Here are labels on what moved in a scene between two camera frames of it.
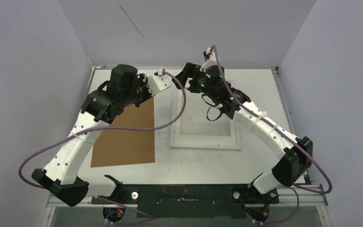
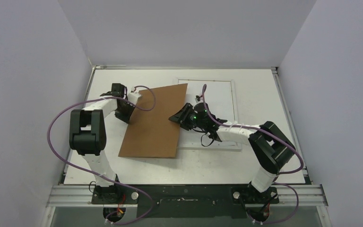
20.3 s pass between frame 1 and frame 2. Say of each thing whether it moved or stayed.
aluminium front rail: stayed
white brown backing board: moved
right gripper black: moved
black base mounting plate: stayed
